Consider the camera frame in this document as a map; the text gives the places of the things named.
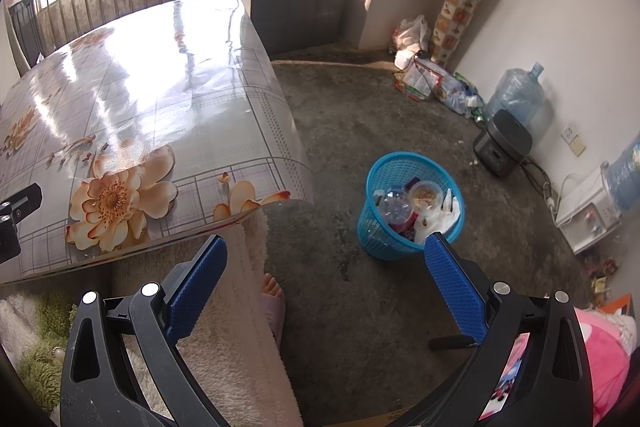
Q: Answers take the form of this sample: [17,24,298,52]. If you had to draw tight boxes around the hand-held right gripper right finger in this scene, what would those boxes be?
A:
[395,232,593,427]

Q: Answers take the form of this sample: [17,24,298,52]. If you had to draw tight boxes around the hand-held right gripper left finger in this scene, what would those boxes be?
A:
[60,234,231,427]

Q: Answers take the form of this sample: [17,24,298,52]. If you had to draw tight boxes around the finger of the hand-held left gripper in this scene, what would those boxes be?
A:
[0,184,43,265]

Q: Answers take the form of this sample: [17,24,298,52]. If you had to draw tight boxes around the blue plastic basket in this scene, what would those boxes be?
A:
[357,152,463,260]

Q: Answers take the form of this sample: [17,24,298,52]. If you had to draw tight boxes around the clear plastic bottle blue label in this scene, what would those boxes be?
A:
[372,187,416,225]

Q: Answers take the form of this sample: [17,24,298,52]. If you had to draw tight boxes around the person's bare foot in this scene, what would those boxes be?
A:
[259,272,286,350]

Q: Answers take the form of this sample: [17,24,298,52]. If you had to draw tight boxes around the green white fluffy cloth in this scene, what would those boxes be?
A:
[0,289,81,413]

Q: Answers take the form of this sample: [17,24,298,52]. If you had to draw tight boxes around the white water dispenser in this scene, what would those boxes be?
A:
[554,167,623,255]

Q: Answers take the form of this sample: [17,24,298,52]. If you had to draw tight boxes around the dark rice cooker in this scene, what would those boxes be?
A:
[472,109,533,178]

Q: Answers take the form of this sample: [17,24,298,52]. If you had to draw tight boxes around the pink plush cushion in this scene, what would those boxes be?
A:
[570,307,640,427]

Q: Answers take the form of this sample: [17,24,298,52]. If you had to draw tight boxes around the dark ribbed panel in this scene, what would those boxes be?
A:
[6,0,47,70]

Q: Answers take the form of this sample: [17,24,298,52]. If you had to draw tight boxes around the pile of plastic packets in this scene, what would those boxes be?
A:
[395,57,486,118]

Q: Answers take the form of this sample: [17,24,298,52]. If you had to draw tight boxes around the large clear water jug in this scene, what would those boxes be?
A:
[485,62,546,132]

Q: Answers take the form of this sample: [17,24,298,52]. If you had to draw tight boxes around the blue water jug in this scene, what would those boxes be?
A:
[602,139,640,210]

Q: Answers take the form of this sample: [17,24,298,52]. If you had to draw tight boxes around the patterned rolled mat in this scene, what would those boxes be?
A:
[430,0,493,68]

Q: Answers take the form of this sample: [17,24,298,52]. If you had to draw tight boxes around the grey cabinet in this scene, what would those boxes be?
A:
[225,0,366,55]

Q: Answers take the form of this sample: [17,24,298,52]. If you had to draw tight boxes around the grey power cable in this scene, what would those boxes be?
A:
[520,157,568,210]

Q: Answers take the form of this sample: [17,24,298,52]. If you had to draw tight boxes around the wall socket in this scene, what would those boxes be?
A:
[561,123,587,156]

